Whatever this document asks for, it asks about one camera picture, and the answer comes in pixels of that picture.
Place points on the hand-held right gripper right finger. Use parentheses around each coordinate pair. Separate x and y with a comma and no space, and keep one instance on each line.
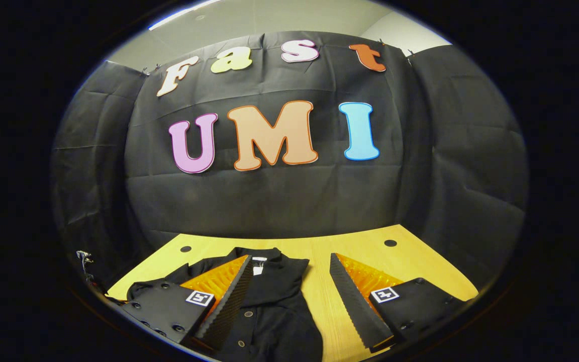
(355,304)

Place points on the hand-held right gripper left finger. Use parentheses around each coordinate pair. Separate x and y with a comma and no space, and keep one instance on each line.
(229,301)

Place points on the black buttoned jacket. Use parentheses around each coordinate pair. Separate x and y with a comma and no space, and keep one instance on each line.
(274,286)

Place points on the black backdrop cloth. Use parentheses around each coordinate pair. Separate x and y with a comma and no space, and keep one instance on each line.
(294,201)

